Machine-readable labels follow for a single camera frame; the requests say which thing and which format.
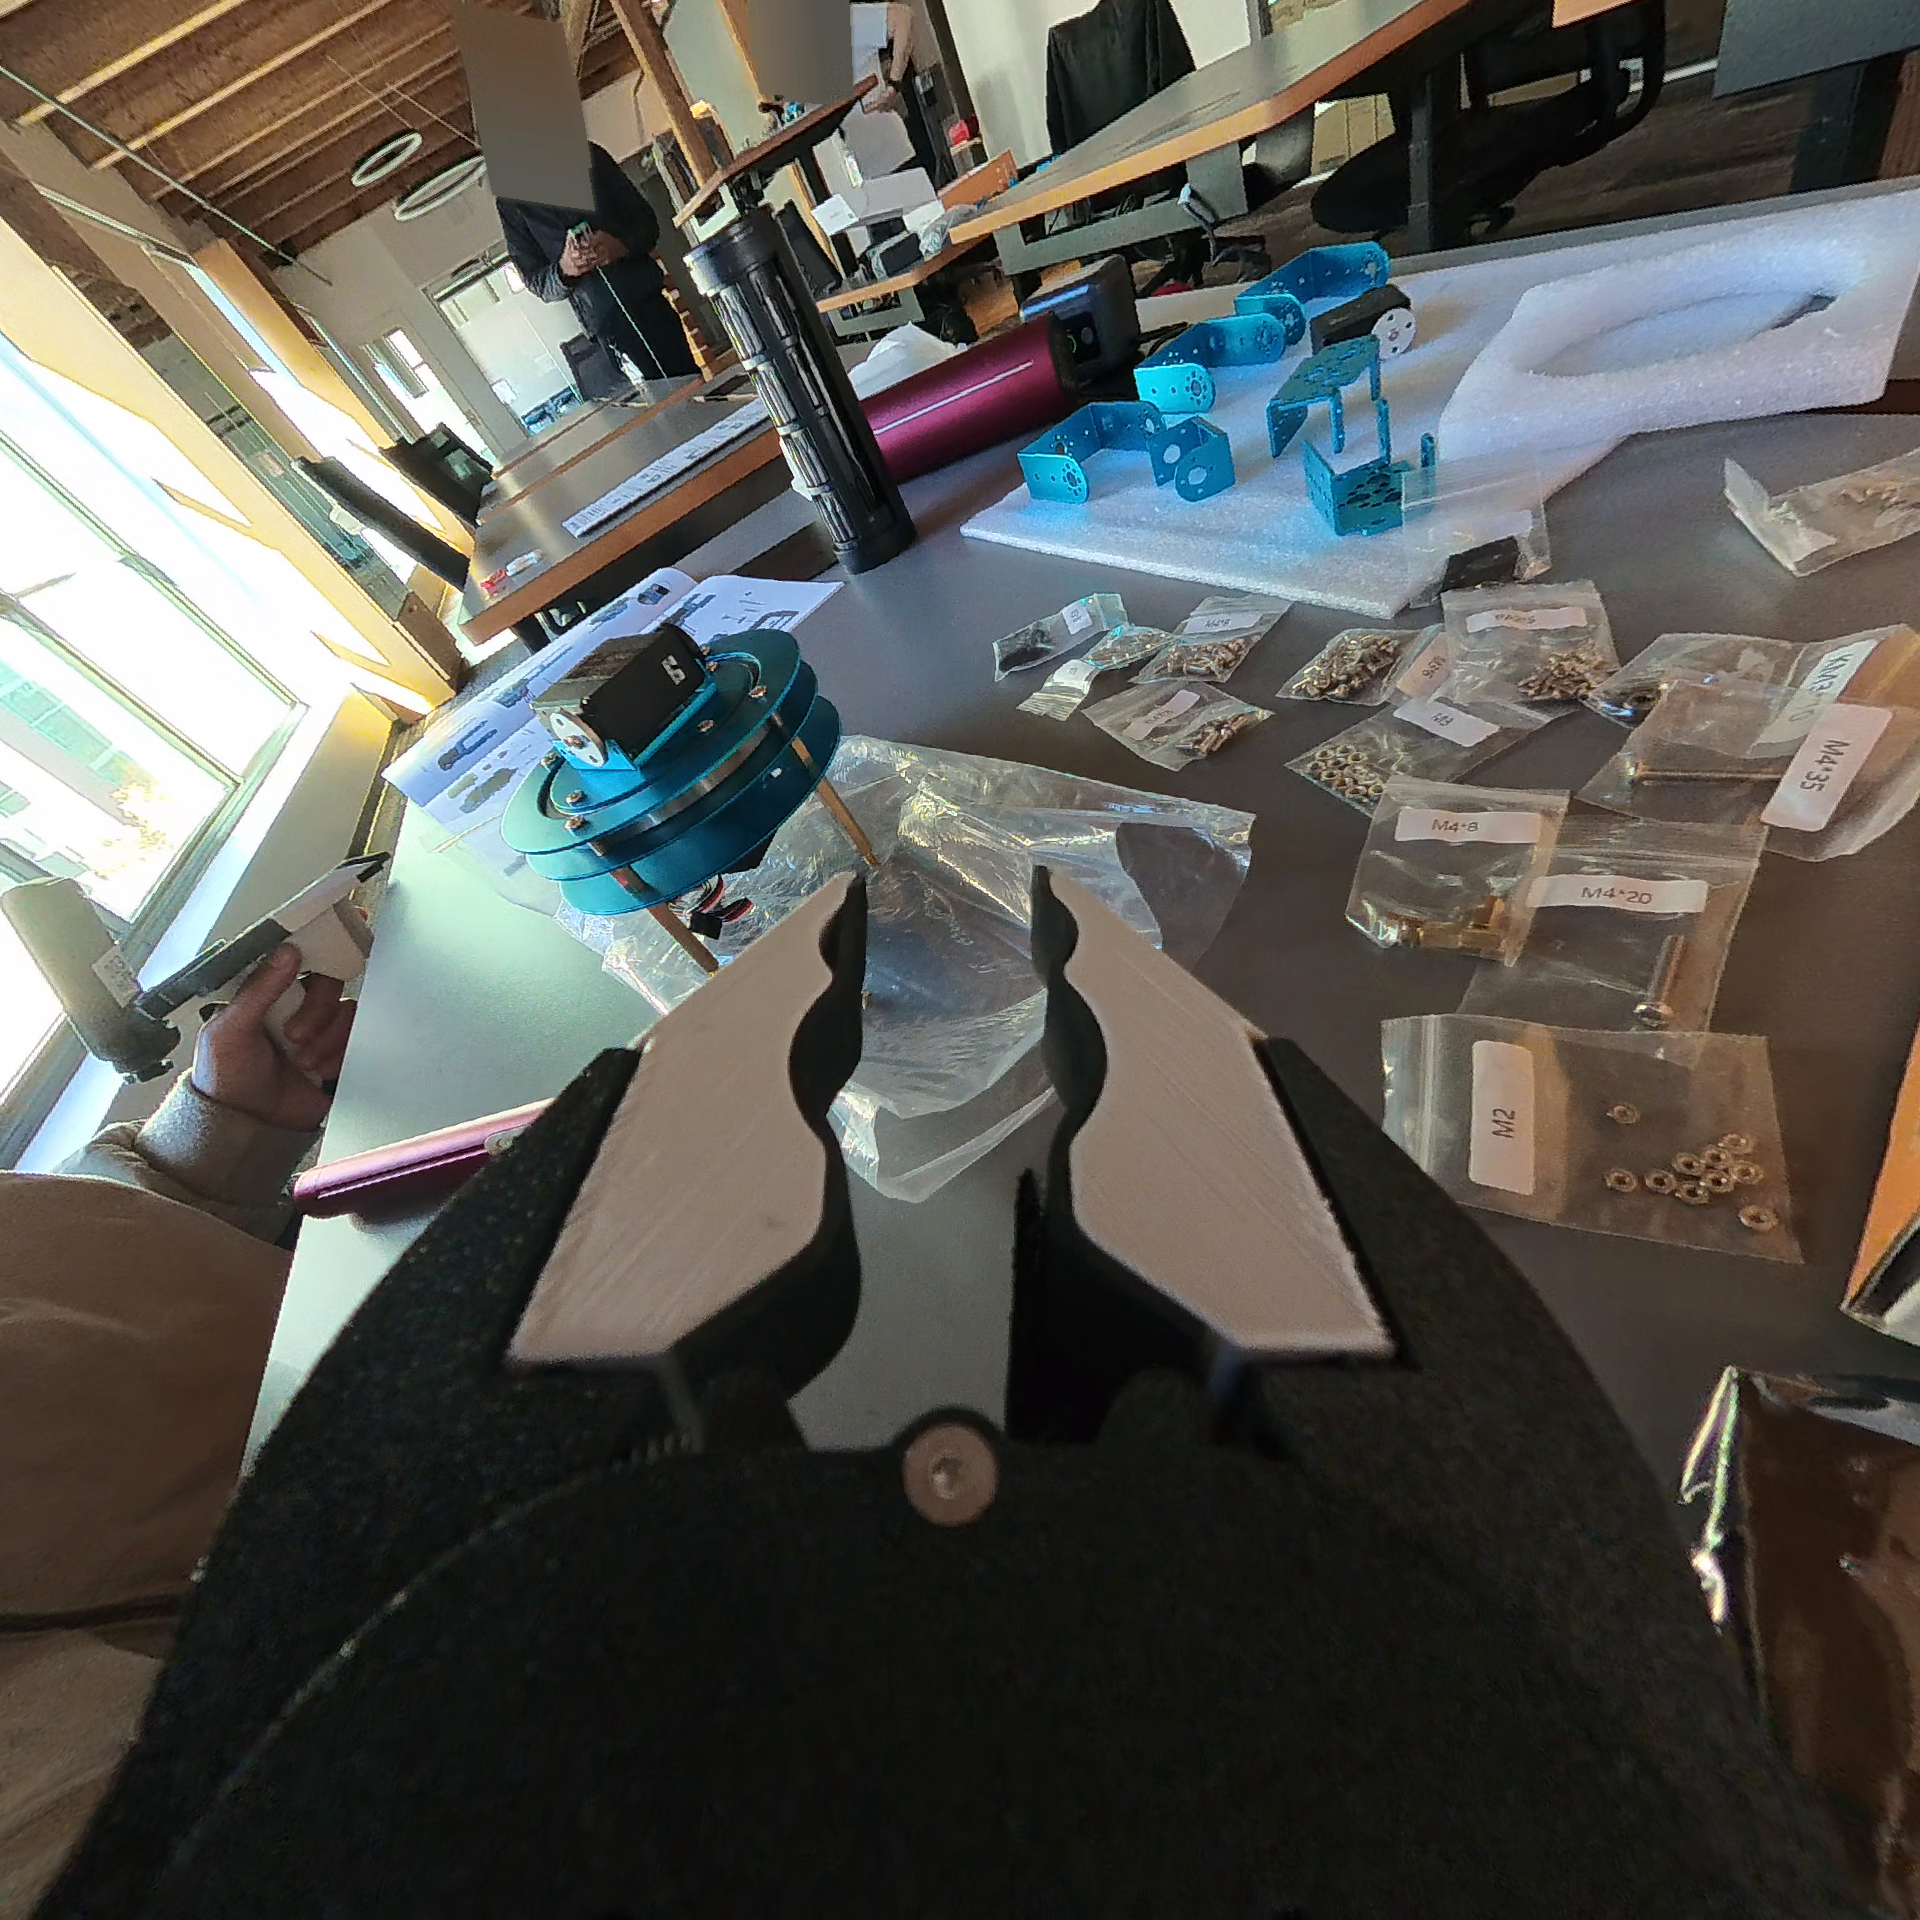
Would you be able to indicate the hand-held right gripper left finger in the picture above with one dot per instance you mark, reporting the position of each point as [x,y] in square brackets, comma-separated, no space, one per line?
[675,1173]

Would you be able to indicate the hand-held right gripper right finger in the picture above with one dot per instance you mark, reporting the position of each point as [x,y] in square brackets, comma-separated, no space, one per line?
[1220,1173]

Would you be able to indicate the red electric screwdriver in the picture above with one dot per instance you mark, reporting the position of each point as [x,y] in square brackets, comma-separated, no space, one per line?
[403,1160]

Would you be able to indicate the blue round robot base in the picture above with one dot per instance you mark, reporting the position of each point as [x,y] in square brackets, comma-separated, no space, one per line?
[604,845]

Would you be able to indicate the person's left forearm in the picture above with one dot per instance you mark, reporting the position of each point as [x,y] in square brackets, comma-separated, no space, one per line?
[177,1157]

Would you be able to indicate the grey desk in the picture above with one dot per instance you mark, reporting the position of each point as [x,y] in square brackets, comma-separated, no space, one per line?
[450,978]

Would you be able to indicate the office desk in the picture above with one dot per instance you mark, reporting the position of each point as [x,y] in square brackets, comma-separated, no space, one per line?
[660,550]
[1202,109]

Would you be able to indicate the person's left hand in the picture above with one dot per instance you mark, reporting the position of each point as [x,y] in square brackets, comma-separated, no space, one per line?
[240,1068]

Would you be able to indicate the large window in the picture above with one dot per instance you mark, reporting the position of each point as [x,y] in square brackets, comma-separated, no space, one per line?
[90,677]

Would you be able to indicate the large clear plastic bag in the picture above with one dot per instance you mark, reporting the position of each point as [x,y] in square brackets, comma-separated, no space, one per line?
[1050,813]

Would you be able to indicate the pile of small screw bags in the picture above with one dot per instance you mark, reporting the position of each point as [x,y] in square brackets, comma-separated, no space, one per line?
[1499,870]

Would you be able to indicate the person's beige jacket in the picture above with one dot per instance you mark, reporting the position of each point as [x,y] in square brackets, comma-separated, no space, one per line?
[105,1429]

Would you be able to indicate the printed instruction manual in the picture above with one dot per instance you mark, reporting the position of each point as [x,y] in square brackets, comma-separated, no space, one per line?
[749,600]

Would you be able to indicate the flat white foam sheet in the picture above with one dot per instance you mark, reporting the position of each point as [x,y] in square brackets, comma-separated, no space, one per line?
[1202,557]

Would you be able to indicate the orange white cardboard box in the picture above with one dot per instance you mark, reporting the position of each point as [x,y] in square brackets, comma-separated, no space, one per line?
[1893,1205]

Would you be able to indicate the white printed sheet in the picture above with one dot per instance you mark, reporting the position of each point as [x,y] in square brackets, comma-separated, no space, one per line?
[660,480]

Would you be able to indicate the set of blue metal brackets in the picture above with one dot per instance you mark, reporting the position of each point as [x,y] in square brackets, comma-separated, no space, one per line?
[1081,459]

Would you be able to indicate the shiny bag of dark parts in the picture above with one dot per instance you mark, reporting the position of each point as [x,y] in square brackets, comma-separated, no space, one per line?
[1827,1576]

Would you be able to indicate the black bit holder cylinder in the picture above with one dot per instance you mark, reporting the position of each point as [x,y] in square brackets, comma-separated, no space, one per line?
[813,391]

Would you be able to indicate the red cylindrical case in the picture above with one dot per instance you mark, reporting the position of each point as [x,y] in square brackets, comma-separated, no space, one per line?
[963,400]

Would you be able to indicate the white plastic bag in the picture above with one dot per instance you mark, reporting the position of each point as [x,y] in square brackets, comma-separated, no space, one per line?
[914,364]

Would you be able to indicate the dark grey box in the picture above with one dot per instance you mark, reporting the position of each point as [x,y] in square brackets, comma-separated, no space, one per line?
[1099,323]

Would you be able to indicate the black servo motor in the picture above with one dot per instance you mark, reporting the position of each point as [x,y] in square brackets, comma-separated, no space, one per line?
[1357,323]

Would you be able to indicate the black jacket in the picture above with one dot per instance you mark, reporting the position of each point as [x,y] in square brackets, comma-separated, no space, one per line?
[1121,78]

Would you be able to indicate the white foam frame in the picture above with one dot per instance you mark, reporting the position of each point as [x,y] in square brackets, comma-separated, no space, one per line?
[1684,402]

